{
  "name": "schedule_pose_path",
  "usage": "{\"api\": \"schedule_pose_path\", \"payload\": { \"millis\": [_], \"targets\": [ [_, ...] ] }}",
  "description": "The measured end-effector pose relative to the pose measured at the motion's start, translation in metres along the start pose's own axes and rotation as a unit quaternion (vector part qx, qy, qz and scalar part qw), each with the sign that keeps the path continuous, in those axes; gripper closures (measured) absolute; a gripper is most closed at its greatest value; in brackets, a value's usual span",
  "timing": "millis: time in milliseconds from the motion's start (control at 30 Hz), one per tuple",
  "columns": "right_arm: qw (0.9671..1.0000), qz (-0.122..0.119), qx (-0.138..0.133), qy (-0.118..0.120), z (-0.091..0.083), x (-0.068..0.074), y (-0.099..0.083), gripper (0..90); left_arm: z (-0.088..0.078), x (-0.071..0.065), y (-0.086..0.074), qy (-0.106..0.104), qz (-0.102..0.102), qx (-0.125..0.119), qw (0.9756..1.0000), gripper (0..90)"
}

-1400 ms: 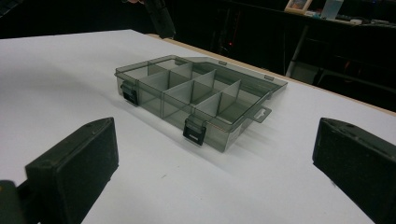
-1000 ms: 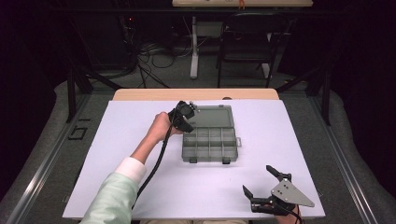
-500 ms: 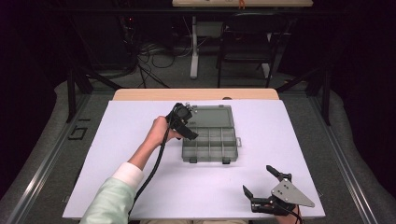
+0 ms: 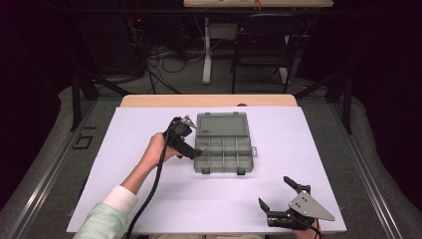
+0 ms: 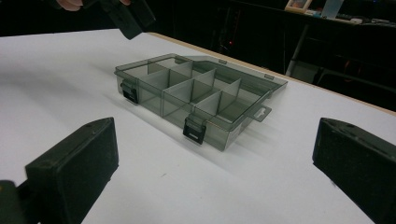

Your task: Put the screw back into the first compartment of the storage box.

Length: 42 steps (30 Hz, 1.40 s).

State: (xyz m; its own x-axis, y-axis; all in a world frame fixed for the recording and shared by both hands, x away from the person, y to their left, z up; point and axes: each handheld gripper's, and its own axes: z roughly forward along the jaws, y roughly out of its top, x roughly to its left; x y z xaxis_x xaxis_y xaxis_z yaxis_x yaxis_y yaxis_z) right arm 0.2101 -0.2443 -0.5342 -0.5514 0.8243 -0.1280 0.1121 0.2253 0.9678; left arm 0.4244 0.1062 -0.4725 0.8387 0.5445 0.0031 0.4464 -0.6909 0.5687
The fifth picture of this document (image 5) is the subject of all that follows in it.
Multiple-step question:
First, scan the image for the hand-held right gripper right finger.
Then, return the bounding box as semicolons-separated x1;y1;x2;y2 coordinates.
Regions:
311;117;396;224

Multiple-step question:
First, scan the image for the wooden picture frame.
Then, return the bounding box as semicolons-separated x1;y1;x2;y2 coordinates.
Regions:
284;0;314;14

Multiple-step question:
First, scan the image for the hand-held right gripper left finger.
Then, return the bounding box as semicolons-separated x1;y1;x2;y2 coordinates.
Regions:
24;117;120;224

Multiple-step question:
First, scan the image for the white board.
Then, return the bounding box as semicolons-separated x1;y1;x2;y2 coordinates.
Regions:
0;28;396;224

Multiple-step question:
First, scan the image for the white-legged wooden desk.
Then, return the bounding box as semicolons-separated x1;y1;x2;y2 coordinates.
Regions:
283;0;396;78

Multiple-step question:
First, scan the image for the grey transparent compartment box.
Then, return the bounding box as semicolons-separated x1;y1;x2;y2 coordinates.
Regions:
113;52;290;153

